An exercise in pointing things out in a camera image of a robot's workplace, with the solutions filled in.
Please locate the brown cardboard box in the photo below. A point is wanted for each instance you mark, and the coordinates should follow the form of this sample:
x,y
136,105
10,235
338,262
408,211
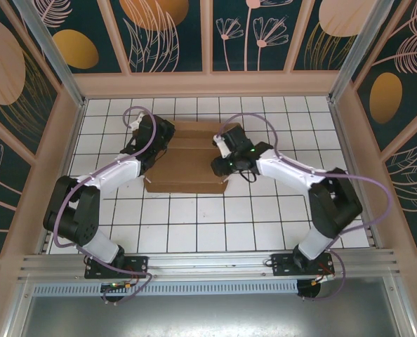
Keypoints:
x,y
187,168

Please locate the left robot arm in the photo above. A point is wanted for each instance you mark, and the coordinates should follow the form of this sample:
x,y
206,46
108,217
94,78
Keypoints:
x,y
117,173

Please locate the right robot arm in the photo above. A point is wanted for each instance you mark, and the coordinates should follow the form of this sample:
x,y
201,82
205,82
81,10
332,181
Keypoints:
x,y
289,170

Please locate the grey metal sheet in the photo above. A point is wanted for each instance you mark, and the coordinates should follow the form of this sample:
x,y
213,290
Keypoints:
x,y
208,316

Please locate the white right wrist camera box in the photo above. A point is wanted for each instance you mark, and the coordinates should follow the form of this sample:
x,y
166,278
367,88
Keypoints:
x,y
222,147

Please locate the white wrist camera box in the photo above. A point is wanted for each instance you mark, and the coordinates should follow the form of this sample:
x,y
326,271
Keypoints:
x,y
222,147
138,123

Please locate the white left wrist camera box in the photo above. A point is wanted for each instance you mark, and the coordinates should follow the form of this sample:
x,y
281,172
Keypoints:
x,y
138,123

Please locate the aluminium side rail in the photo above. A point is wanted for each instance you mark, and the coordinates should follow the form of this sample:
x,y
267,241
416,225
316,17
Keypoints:
x,y
72,140
344,140

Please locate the aluminium mounting rail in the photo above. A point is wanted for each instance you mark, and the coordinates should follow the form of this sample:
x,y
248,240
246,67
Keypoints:
x,y
208,261

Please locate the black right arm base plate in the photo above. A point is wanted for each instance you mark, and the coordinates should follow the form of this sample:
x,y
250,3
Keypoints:
x,y
282,265

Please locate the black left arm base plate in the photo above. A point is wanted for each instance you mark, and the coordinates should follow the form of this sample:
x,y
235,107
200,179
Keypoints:
x,y
138,263

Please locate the aluminium corner post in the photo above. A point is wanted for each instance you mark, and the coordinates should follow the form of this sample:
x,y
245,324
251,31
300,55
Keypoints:
x,y
358,52
57,59

